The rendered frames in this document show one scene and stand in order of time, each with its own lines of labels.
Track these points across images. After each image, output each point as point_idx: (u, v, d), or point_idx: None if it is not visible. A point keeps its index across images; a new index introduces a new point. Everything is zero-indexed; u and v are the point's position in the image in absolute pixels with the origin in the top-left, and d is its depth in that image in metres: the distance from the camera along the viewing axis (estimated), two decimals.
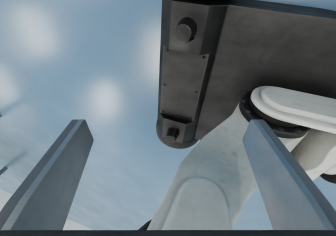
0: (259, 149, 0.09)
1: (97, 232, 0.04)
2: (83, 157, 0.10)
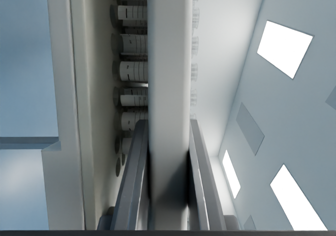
0: None
1: (97, 232, 0.04)
2: None
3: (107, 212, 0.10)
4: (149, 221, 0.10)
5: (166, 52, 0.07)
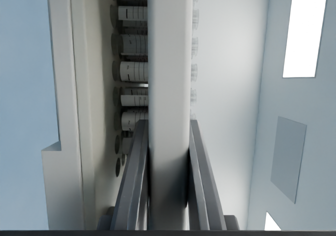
0: None
1: (97, 232, 0.04)
2: None
3: (107, 212, 0.10)
4: (149, 221, 0.10)
5: (166, 52, 0.07)
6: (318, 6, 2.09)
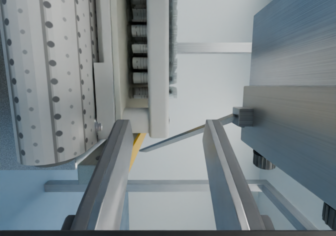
0: (209, 149, 0.09)
1: (97, 232, 0.04)
2: (129, 157, 0.10)
3: (125, 107, 0.18)
4: (148, 109, 0.17)
5: (155, 10, 0.15)
6: None
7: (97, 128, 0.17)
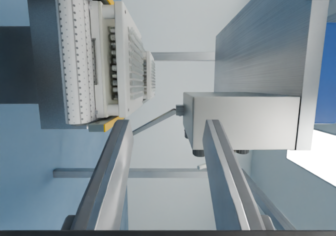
0: (209, 149, 0.09)
1: (97, 232, 0.04)
2: (129, 157, 0.10)
3: (108, 104, 0.40)
4: (118, 105, 0.39)
5: (119, 64, 0.37)
6: None
7: (95, 113, 0.38)
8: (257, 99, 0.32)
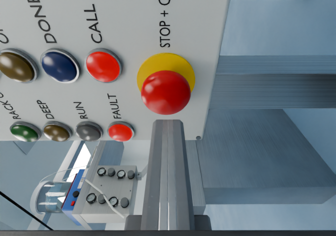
0: (167, 149, 0.09)
1: (97, 232, 0.04)
2: None
3: None
4: None
5: None
6: None
7: None
8: (104, 222, 0.75)
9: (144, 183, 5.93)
